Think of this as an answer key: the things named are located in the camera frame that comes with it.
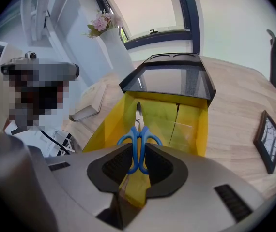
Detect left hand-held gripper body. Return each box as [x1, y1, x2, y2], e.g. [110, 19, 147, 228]
[0, 41, 64, 135]

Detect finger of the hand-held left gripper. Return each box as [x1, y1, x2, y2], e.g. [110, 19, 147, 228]
[39, 61, 81, 82]

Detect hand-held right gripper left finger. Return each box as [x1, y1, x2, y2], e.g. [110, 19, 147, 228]
[28, 143, 145, 232]

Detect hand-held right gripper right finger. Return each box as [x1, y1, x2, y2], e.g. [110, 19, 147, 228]
[124, 143, 274, 232]

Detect blue-handled scissors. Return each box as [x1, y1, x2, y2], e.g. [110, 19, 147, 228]
[116, 101, 164, 175]

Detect black box with yellow lining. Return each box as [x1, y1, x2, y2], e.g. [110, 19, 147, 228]
[81, 52, 217, 209]

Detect white step stool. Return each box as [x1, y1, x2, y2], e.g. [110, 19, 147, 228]
[52, 131, 77, 155]

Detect tan hardcover book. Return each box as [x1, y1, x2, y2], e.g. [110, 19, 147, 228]
[69, 83, 108, 123]

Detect white vase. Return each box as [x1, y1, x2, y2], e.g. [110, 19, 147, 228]
[96, 27, 137, 87]

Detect white slanted beam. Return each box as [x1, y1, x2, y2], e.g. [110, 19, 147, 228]
[20, 0, 65, 48]

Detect pink flower bouquet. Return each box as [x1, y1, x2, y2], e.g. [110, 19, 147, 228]
[81, 8, 124, 40]

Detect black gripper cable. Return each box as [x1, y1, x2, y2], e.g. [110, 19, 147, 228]
[39, 128, 71, 156]

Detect black picture frame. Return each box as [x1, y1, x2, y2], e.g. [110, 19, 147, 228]
[253, 109, 276, 175]

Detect black window frame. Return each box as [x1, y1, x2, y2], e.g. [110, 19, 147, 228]
[93, 0, 204, 58]

